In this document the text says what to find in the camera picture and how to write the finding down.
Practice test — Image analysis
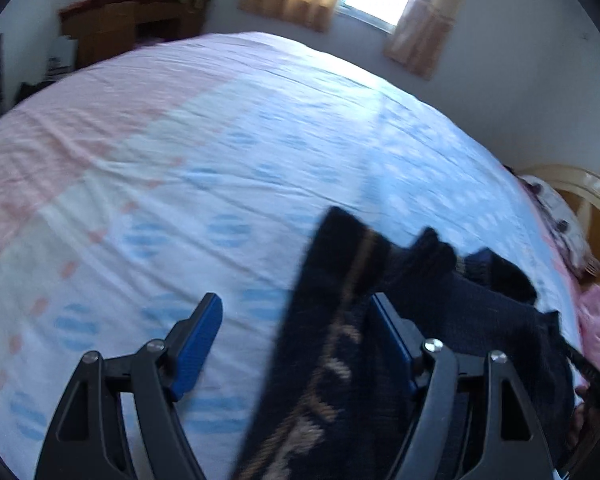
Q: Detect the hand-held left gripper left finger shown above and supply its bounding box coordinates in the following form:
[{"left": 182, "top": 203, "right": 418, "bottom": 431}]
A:
[{"left": 34, "top": 292, "right": 225, "bottom": 480}]

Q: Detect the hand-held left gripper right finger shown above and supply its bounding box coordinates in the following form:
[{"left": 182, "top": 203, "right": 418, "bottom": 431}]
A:
[{"left": 371, "top": 292, "right": 554, "bottom": 480}]

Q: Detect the white printed bag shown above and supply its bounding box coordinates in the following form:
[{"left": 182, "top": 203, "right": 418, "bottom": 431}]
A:
[{"left": 46, "top": 36, "right": 79, "bottom": 82}]

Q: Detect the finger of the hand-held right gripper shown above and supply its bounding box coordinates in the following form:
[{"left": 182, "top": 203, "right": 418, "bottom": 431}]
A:
[{"left": 560, "top": 339, "right": 600, "bottom": 412}]

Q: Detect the dark bag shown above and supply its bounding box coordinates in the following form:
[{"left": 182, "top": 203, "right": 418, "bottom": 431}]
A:
[{"left": 16, "top": 76, "right": 52, "bottom": 102}]

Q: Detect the person's right hand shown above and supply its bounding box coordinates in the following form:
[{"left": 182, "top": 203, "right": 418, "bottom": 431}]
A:
[{"left": 569, "top": 384, "right": 600, "bottom": 457}]

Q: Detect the cream and wood headboard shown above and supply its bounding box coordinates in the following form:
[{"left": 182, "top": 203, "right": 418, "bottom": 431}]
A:
[{"left": 517, "top": 162, "right": 600, "bottom": 292}]

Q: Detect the pink and blue bed sheet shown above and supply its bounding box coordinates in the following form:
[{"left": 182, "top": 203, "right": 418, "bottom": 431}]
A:
[{"left": 0, "top": 31, "right": 595, "bottom": 480}]

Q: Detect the navy patterned knit sweater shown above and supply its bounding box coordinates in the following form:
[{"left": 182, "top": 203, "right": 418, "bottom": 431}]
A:
[{"left": 230, "top": 206, "right": 579, "bottom": 480}]

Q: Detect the dark wooden desk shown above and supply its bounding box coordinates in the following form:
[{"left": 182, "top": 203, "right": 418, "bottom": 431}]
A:
[{"left": 59, "top": 0, "right": 212, "bottom": 69}]

